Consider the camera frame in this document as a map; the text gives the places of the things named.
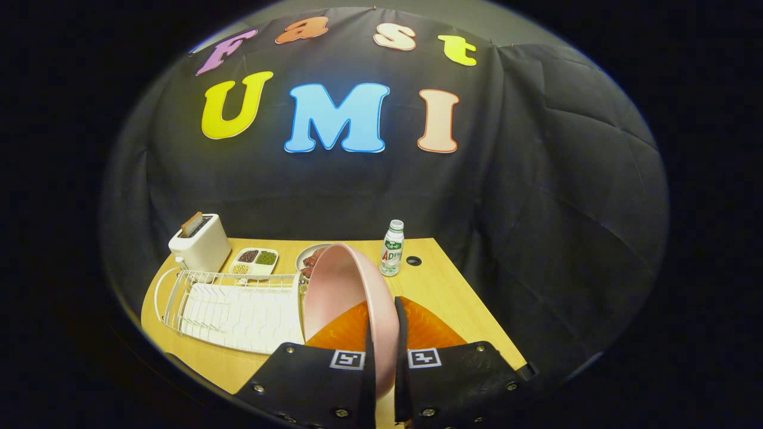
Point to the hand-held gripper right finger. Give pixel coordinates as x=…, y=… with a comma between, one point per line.
x=459, y=387

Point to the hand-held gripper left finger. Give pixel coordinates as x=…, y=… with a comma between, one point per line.
x=310, y=387

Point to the pink plate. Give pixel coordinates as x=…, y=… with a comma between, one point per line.
x=340, y=286

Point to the beige plate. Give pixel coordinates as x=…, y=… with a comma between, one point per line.
x=303, y=256

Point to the white drip tray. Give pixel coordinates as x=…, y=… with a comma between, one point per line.
x=238, y=316

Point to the red meat piece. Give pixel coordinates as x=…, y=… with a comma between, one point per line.
x=317, y=256
x=307, y=271

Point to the divided tray of beans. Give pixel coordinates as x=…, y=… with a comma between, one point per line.
x=253, y=261

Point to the white green drink bottle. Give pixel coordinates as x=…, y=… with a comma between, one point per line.
x=391, y=253

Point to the white toaster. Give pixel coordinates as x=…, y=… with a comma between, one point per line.
x=202, y=250

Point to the toast slice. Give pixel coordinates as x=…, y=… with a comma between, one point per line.
x=192, y=224

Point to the black backdrop cloth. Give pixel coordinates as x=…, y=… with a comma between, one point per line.
x=536, y=179

